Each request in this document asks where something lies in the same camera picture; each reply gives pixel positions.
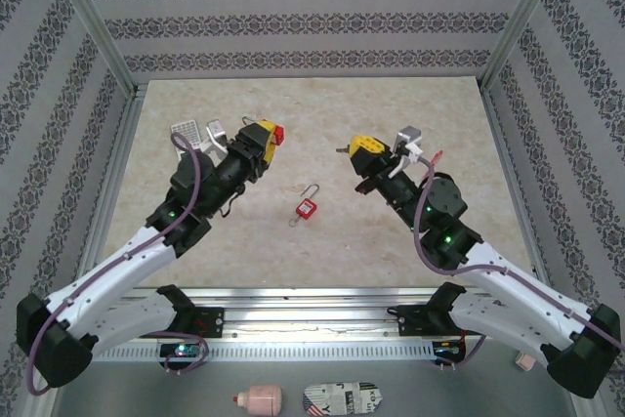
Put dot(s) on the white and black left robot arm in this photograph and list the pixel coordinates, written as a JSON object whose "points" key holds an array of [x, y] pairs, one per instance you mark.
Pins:
{"points": [[112, 270]]}

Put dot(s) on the pink and white small case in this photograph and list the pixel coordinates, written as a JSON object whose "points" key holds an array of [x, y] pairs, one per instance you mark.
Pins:
{"points": [[525, 362]]}

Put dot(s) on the newspaper print pencil case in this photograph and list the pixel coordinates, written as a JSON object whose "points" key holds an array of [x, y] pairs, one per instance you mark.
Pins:
{"points": [[342, 400]]}

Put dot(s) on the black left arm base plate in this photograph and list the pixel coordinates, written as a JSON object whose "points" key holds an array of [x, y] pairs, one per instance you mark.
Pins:
{"points": [[210, 321]]}

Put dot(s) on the aluminium table side rail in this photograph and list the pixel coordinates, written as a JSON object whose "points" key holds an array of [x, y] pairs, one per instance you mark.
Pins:
{"points": [[508, 168], [117, 178]]}

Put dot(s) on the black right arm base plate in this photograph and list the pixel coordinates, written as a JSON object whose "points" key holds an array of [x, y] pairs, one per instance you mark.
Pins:
{"points": [[410, 321]]}

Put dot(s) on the aluminium frame post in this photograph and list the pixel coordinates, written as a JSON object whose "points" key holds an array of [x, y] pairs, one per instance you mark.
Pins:
{"points": [[522, 21], [93, 21]]}

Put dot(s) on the pink bottle with white cap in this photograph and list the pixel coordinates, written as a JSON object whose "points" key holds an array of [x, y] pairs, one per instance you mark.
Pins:
{"points": [[259, 399]]}

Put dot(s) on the aluminium mounting rail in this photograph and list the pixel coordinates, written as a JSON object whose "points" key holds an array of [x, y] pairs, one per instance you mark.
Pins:
{"points": [[312, 312]]}

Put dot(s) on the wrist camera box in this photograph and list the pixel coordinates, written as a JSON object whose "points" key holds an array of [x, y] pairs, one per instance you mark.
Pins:
{"points": [[216, 130], [409, 137]]}

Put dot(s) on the white scientific calculator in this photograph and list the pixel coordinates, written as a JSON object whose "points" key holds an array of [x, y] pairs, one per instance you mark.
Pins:
{"points": [[185, 130]]}

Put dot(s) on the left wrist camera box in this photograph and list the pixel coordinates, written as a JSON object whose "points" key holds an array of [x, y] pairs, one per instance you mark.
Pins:
{"points": [[216, 130]]}

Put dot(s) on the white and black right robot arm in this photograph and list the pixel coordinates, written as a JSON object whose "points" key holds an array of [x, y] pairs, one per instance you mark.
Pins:
{"points": [[517, 290]]}

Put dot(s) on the controller board with green light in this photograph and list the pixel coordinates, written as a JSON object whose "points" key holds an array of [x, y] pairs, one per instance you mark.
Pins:
{"points": [[180, 350]]}

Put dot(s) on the red pen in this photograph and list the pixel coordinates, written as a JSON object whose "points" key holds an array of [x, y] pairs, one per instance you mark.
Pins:
{"points": [[437, 155]]}

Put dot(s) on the aluminium frame profile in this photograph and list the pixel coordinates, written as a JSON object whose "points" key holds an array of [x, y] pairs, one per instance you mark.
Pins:
{"points": [[41, 404]]}

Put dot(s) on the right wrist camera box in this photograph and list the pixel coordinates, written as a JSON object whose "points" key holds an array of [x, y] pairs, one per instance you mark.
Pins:
{"points": [[409, 137]]}

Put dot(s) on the red safety padlock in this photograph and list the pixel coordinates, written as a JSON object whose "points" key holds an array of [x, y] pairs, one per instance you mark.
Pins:
{"points": [[305, 207], [279, 135]]}

